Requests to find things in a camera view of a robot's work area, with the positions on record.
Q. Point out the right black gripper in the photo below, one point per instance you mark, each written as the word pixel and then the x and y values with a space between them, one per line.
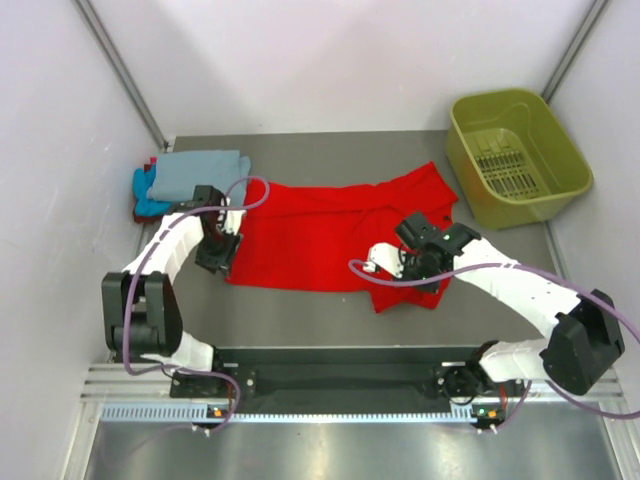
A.
pixel 406 259

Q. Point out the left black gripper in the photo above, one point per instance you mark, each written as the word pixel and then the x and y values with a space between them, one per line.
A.
pixel 222 262

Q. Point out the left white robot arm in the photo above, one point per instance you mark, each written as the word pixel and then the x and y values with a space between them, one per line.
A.
pixel 140 308

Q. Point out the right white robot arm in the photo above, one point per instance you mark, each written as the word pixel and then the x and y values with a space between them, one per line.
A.
pixel 580 338

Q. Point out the grey-blue folded t shirt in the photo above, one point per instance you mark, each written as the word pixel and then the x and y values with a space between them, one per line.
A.
pixel 177 174

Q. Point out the bright blue folded t shirt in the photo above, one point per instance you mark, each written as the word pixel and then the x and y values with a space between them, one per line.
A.
pixel 145 192

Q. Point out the green plastic basket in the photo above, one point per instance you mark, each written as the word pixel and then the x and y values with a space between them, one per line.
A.
pixel 512 158

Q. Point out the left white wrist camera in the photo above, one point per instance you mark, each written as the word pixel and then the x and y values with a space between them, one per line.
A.
pixel 230 218

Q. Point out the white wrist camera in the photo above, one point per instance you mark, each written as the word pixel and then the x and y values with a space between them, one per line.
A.
pixel 230 218
pixel 385 257

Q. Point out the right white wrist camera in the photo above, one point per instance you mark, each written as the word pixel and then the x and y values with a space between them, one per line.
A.
pixel 385 257

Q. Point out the white slotted cable duct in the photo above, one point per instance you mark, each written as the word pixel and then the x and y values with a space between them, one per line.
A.
pixel 201 413

